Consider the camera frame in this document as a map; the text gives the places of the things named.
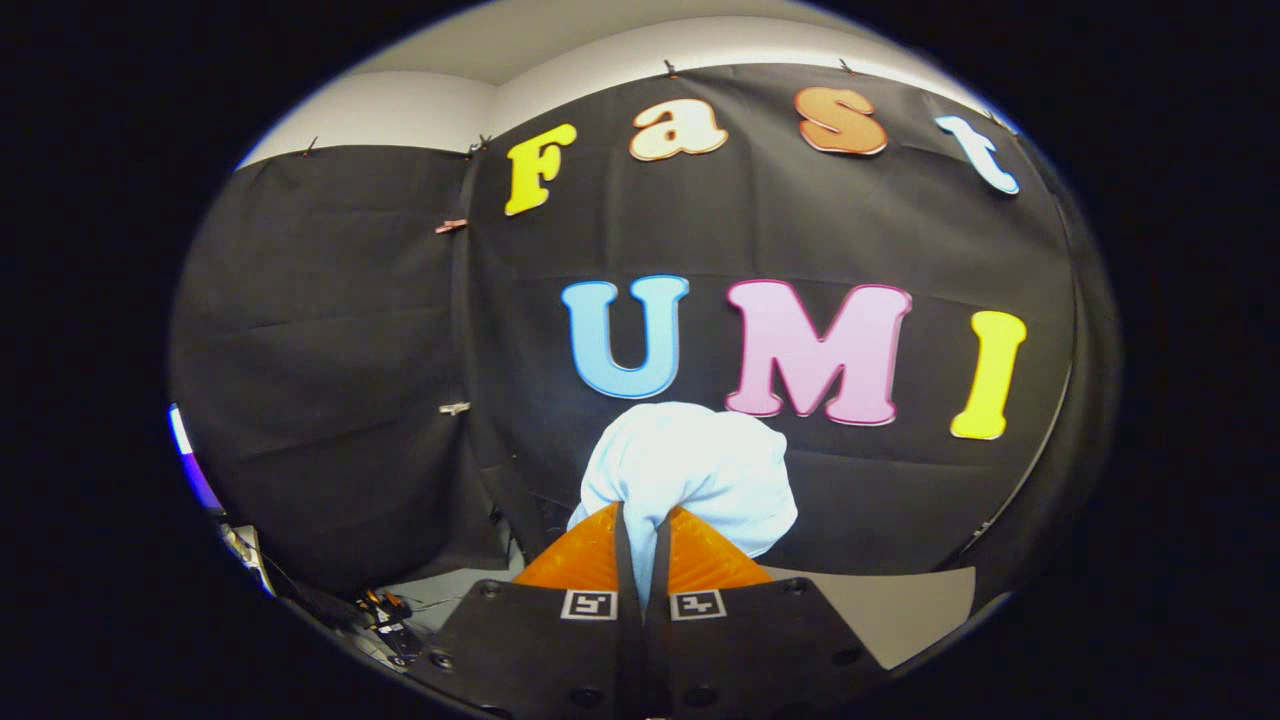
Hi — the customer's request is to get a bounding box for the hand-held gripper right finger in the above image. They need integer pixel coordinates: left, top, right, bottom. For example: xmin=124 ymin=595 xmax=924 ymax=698
xmin=643 ymin=505 xmax=891 ymax=720

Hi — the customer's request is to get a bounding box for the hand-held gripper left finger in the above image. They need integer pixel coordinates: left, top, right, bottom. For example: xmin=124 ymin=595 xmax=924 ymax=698
xmin=405 ymin=502 xmax=644 ymax=720

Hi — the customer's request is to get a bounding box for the light blue garment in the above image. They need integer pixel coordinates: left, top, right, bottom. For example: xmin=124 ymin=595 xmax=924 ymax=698
xmin=567 ymin=402 xmax=799 ymax=606

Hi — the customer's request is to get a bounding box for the black and orange tool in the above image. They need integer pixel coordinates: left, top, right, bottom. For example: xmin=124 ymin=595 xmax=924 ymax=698
xmin=358 ymin=590 xmax=425 ymax=663

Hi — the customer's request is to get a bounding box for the black backdrop cloth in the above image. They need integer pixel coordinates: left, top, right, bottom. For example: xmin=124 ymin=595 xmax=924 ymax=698
xmin=168 ymin=62 xmax=1121 ymax=601

